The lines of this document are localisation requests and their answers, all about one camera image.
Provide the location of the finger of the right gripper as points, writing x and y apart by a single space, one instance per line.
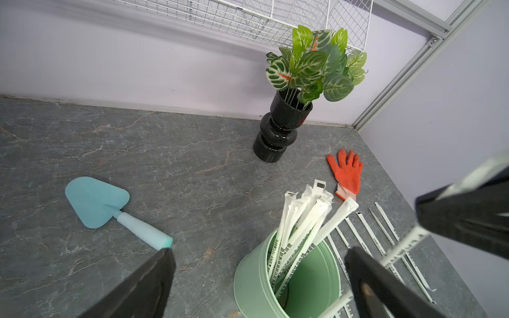
478 218

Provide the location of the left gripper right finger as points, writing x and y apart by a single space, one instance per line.
377 293

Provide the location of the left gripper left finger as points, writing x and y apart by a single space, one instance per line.
144 293

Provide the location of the white straw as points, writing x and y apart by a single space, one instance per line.
338 257
406 263
345 242
474 180
358 237
378 244
406 244

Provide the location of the bundle of wrapped white straws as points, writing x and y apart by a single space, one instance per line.
303 226

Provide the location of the teal garden trowel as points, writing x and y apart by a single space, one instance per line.
96 202

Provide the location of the red work glove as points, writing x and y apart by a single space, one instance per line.
347 170

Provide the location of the black vase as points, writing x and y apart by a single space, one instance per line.
278 128

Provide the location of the green artificial plant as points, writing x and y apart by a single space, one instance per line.
317 64

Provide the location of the aluminium frame struts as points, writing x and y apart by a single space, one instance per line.
441 33

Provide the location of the white wire wall shelf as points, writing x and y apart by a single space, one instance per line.
269 22

